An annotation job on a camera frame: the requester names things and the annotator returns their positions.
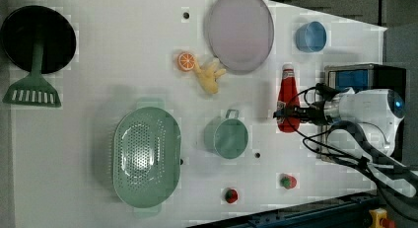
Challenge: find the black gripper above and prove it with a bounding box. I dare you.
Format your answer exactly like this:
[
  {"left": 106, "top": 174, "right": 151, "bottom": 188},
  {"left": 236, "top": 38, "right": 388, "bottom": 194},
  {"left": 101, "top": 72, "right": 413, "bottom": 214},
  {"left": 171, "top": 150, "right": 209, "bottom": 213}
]
[{"left": 273, "top": 101, "right": 328, "bottom": 125}]

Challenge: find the red ketchup bottle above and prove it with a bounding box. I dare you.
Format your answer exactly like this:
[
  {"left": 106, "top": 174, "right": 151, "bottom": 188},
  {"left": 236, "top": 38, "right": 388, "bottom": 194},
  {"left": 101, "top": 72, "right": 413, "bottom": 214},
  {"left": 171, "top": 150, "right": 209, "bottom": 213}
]
[{"left": 277, "top": 64, "right": 300, "bottom": 133}]

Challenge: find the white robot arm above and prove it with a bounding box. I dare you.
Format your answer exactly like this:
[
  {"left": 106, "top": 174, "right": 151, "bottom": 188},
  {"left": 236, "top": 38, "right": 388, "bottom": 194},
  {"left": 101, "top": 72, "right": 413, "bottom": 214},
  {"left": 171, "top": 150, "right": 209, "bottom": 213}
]
[{"left": 273, "top": 86, "right": 417, "bottom": 199}]

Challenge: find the toaster oven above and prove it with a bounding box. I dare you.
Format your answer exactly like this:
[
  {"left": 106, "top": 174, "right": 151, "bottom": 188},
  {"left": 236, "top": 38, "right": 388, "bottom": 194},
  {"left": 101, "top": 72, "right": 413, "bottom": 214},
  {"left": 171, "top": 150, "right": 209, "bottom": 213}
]
[{"left": 324, "top": 64, "right": 406, "bottom": 156}]

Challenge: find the strawberry toy near oven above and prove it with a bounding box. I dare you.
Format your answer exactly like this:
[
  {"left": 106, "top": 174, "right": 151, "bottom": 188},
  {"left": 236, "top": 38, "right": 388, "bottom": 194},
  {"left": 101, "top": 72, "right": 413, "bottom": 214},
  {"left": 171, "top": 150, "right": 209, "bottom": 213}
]
[{"left": 280, "top": 174, "right": 297, "bottom": 190}]

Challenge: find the yellow plush chicken toy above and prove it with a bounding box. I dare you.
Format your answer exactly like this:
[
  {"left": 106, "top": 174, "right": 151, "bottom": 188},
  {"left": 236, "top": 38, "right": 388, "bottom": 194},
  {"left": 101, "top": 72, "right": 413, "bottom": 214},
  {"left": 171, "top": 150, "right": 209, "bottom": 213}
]
[{"left": 193, "top": 58, "right": 226, "bottom": 94}]

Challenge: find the strawberry toy near edge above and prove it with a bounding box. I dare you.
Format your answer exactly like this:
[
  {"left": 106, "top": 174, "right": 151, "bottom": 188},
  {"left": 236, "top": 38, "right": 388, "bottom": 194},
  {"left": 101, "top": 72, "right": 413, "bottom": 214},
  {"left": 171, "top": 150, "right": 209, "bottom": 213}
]
[{"left": 225, "top": 189, "right": 239, "bottom": 203}]

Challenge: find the yellow red emergency button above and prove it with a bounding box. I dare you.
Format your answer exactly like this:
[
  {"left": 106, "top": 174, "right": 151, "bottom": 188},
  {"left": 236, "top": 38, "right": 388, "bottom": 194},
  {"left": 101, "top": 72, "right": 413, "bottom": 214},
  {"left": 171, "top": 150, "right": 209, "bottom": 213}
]
[{"left": 369, "top": 208, "right": 396, "bottom": 228}]

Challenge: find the orange slice toy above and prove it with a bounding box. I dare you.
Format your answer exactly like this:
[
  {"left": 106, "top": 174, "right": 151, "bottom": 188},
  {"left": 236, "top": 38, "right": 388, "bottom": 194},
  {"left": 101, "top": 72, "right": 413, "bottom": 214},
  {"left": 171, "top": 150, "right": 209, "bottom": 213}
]
[{"left": 176, "top": 51, "right": 196, "bottom": 72}]

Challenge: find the green slotted spatula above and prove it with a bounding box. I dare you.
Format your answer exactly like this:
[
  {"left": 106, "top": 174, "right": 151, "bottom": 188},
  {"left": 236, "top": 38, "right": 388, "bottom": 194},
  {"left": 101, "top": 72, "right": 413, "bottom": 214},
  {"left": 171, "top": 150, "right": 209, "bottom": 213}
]
[{"left": 3, "top": 40, "right": 61, "bottom": 108}]

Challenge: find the black round pan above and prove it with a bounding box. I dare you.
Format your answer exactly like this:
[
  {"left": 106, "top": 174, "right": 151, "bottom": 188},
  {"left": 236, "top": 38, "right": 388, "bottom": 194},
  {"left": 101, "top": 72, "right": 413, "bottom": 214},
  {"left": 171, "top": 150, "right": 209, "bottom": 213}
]
[{"left": 1, "top": 5, "right": 77, "bottom": 74}]

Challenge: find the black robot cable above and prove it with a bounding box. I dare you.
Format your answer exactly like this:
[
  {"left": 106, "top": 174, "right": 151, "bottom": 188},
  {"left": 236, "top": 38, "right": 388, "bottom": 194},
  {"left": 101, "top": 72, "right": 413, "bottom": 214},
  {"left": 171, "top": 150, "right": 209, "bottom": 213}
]
[{"left": 283, "top": 83, "right": 418, "bottom": 222}]

